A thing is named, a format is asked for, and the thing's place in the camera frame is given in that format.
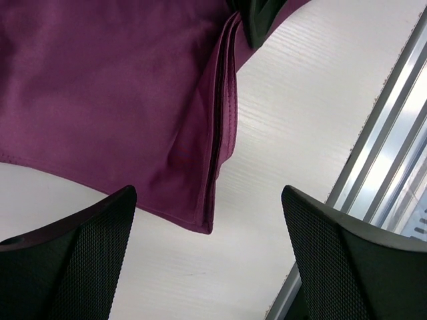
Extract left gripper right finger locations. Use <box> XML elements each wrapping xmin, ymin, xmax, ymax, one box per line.
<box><xmin>282</xmin><ymin>185</ymin><xmax>426</xmax><ymax>319</ymax></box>

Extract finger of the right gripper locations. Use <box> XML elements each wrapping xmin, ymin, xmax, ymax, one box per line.
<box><xmin>226</xmin><ymin>0</ymin><xmax>289</xmax><ymax>49</ymax></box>

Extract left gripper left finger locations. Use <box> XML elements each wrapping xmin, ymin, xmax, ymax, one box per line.
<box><xmin>1</xmin><ymin>185</ymin><xmax>137</xmax><ymax>319</ymax></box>

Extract purple cloth napkin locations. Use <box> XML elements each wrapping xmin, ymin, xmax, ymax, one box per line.
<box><xmin>0</xmin><ymin>0</ymin><xmax>311</xmax><ymax>236</ymax></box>

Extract front aluminium rail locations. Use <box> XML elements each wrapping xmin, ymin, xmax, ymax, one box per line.
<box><xmin>267</xmin><ymin>13</ymin><xmax>426</xmax><ymax>319</ymax></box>

